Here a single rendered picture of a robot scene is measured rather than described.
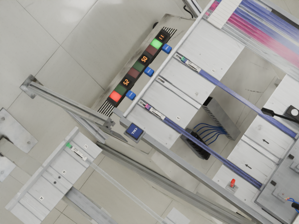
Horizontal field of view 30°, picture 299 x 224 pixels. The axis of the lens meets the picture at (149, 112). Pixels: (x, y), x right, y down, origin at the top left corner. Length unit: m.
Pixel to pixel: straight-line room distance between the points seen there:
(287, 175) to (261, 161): 0.11
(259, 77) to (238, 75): 0.14
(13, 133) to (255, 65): 1.13
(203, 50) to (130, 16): 0.81
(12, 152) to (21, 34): 0.51
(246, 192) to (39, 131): 1.11
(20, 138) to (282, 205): 1.26
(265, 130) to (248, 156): 0.11
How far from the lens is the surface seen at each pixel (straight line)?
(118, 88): 2.01
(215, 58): 2.05
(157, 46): 2.07
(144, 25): 2.85
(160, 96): 1.99
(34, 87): 2.51
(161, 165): 2.28
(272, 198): 1.91
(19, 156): 2.38
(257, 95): 2.58
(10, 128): 2.57
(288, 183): 1.93
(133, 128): 1.92
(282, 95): 2.05
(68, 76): 2.66
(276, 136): 2.01
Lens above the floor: 2.26
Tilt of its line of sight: 49 degrees down
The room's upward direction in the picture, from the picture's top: 113 degrees clockwise
